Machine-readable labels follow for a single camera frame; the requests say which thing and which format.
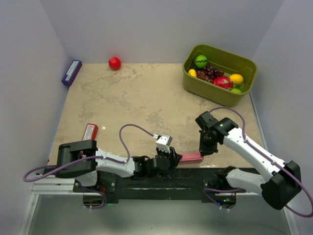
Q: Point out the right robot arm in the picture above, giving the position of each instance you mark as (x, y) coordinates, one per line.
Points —
(275, 180)

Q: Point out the pink paper box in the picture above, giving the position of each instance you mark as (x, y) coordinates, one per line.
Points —
(191, 158)

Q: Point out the purple grapes bunch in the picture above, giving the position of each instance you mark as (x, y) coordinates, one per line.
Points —
(209, 73)

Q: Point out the red dragon fruit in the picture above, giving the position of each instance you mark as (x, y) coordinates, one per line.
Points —
(223, 82)

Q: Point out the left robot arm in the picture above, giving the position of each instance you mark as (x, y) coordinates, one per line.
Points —
(82, 160)

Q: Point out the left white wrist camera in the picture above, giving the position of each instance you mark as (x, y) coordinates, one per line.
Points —
(163, 143)

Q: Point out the red box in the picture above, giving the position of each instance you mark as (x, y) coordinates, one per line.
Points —
(90, 132)

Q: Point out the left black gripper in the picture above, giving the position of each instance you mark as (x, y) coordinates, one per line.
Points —
(173, 159)

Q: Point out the aluminium frame rail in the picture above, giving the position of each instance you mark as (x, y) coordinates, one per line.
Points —
(55, 208)

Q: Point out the green plastic basket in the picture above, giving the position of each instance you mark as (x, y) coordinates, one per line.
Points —
(226, 62)

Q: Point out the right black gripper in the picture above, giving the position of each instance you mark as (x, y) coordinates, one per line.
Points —
(205, 150)

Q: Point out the small green fruit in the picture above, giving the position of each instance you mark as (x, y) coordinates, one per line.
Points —
(235, 90)

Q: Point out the yellow orange fruit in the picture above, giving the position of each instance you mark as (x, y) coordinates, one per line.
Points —
(237, 79)

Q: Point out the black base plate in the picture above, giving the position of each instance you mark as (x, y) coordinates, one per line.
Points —
(180, 184)

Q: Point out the small yellow lemon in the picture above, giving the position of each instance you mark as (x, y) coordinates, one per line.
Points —
(192, 73)

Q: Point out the red apple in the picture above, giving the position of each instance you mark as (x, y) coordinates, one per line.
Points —
(114, 63)

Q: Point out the purple box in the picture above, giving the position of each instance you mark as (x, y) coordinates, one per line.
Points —
(71, 73)

